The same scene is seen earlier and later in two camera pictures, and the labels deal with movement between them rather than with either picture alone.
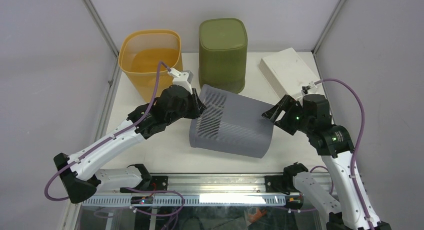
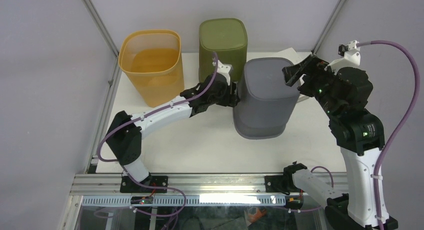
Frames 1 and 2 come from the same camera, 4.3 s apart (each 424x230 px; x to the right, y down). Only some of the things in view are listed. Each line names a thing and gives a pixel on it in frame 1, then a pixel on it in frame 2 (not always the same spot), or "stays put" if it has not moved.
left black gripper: x=198 y=107 → x=232 y=99
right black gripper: x=271 y=115 → x=291 y=74
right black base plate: x=280 y=183 stays put
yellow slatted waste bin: x=140 y=53 stays put
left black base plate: x=159 y=183 stays put
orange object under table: x=254 y=217 stays put
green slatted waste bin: x=223 y=48 stays put
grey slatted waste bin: x=232 y=122 → x=266 y=103
